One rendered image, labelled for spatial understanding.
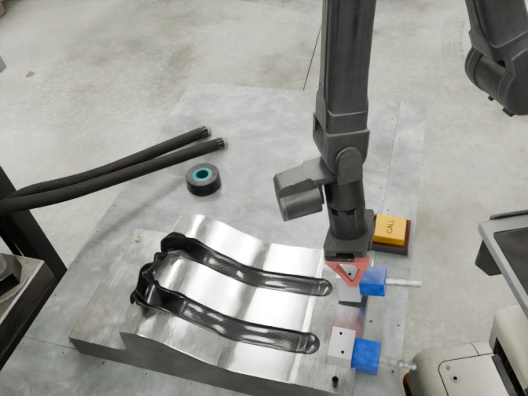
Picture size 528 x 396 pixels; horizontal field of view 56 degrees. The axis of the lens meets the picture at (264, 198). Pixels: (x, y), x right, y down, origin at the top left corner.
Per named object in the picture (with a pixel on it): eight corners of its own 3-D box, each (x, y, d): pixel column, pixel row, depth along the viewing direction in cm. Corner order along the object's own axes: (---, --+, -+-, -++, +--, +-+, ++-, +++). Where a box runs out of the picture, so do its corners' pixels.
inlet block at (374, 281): (423, 284, 82) (421, 260, 79) (420, 307, 79) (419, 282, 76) (344, 280, 87) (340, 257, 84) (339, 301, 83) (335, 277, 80)
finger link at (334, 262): (329, 295, 80) (321, 251, 75) (337, 264, 85) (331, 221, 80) (372, 298, 77) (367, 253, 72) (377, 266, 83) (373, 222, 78)
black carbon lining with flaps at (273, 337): (334, 285, 89) (335, 252, 82) (316, 368, 78) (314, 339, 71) (159, 254, 98) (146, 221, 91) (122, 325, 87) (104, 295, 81)
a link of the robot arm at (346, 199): (367, 170, 68) (353, 152, 73) (318, 183, 68) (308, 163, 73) (371, 210, 72) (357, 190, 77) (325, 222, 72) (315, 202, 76)
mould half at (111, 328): (371, 285, 96) (375, 241, 86) (349, 419, 79) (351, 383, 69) (141, 244, 109) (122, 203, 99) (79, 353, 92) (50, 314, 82)
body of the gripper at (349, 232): (323, 258, 75) (317, 220, 71) (335, 217, 83) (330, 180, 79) (367, 261, 73) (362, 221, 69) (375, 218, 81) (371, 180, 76)
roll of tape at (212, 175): (223, 192, 118) (221, 181, 115) (189, 199, 117) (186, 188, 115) (218, 170, 123) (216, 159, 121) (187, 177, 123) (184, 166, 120)
